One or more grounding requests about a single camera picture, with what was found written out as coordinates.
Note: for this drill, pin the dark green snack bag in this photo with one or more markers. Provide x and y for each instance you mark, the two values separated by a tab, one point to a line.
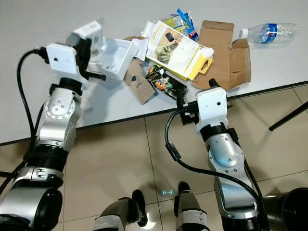
161	82

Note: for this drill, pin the white plastic tray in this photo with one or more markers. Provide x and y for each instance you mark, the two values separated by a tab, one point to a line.
115	55

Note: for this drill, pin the white crumpled paper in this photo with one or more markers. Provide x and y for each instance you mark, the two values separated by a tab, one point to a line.
142	45

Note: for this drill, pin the robot right leg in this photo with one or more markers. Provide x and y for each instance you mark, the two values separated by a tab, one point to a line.
192	211

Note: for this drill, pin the small brown cardboard piece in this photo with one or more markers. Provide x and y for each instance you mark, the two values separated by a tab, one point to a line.
139	86

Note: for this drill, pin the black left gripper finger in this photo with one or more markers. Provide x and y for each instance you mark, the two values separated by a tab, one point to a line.
96	76
84	41

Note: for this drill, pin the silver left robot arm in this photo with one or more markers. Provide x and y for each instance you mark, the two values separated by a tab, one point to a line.
55	115

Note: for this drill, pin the robot leg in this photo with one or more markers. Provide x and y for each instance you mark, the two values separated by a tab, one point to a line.
118	216
192	211

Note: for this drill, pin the black round rubbish bin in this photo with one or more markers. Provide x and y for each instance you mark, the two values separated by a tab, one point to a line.
291	214

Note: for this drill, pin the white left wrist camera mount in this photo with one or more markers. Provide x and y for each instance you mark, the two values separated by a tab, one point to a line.
62	60

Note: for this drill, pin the blue snack wrapper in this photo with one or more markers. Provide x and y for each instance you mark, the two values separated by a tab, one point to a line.
187	25

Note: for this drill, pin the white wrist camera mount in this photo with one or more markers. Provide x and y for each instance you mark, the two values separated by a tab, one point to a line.
211	103
62	60

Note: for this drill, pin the white table with black legs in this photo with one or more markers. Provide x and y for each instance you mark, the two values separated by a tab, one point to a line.
38	24

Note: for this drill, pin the clear plastic water bottle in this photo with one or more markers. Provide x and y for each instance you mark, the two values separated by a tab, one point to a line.
269	32

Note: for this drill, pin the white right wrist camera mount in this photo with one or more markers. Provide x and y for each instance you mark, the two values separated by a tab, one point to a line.
211	103

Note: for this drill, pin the robot left leg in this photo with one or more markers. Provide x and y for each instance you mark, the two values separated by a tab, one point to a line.
118	216

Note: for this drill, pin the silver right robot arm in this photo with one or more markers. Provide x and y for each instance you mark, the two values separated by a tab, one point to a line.
226	159

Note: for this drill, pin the open flat brown cardboard box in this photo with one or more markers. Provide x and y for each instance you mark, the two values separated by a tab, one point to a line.
224	55

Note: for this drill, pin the yellow and white paper package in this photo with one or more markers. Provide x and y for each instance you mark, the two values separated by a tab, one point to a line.
175	50

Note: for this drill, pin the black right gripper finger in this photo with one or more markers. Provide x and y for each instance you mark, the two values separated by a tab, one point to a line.
182	100
214	84

